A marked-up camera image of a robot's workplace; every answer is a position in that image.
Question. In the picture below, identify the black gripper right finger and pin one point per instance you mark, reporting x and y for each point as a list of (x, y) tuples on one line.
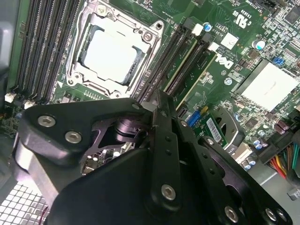
[(208, 164)]

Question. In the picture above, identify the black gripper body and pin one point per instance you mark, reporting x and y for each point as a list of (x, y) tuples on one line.
[(105, 199)]

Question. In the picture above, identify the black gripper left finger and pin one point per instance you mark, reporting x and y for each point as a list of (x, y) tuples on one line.
[(47, 140)]

